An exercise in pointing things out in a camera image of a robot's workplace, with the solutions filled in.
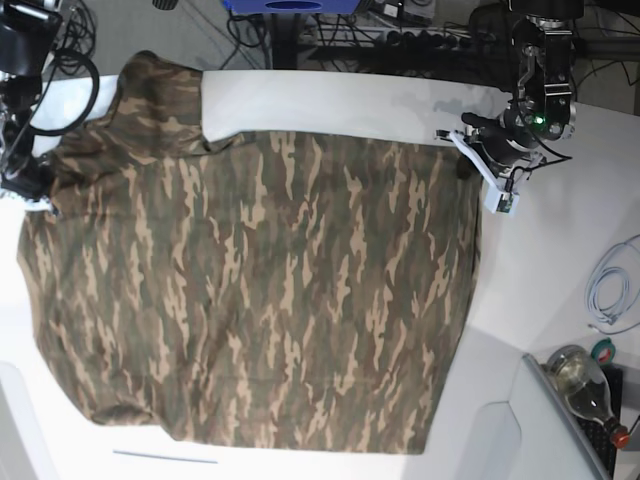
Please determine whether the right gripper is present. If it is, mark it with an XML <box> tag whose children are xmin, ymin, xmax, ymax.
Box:
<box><xmin>1</xmin><ymin>155</ymin><xmax>53</xmax><ymax>200</ymax></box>

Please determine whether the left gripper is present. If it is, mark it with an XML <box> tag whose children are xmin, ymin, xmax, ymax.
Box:
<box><xmin>455</xmin><ymin>112</ymin><xmax>545</xmax><ymax>180</ymax></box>

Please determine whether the camouflage t-shirt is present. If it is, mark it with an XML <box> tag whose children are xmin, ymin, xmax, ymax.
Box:
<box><xmin>17</xmin><ymin>52</ymin><xmax>481</xmax><ymax>455</ymax></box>

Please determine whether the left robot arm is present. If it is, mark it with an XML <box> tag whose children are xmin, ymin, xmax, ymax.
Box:
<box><xmin>461</xmin><ymin>1</ymin><xmax>584</xmax><ymax>191</ymax></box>

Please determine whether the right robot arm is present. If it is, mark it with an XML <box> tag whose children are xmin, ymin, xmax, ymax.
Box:
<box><xmin>1</xmin><ymin>1</ymin><xmax>100</xmax><ymax>204</ymax></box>

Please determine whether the black power strip red light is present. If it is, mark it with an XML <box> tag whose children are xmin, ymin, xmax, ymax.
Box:
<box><xmin>382</xmin><ymin>29</ymin><xmax>474</xmax><ymax>52</ymax></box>

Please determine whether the green tape roll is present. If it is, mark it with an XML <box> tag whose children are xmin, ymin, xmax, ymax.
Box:
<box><xmin>591</xmin><ymin>338</ymin><xmax>616</xmax><ymax>366</ymax></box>

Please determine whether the clear plastic bottle red cap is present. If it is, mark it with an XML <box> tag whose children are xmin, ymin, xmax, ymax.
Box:
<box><xmin>546</xmin><ymin>345</ymin><xmax>630</xmax><ymax>449</ymax></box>

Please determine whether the blue box with oval hole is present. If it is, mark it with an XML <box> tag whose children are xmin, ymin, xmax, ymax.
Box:
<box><xmin>223</xmin><ymin>0</ymin><xmax>370</xmax><ymax>15</ymax></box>

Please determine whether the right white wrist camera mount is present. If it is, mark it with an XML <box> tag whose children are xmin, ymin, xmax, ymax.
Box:
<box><xmin>1</xmin><ymin>189</ymin><xmax>57</xmax><ymax>214</ymax></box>

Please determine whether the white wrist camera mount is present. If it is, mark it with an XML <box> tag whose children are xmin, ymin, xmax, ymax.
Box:
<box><xmin>435</xmin><ymin>128</ymin><xmax>546</xmax><ymax>216</ymax></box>
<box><xmin>1</xmin><ymin>189</ymin><xmax>57</xmax><ymax>214</ymax></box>

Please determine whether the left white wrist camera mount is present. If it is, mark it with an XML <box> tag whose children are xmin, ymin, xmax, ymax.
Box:
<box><xmin>435</xmin><ymin>128</ymin><xmax>546</xmax><ymax>216</ymax></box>

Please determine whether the light blue coiled cable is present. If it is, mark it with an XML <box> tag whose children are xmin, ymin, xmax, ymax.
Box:
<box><xmin>585</xmin><ymin>234</ymin><xmax>640</xmax><ymax>335</ymax></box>

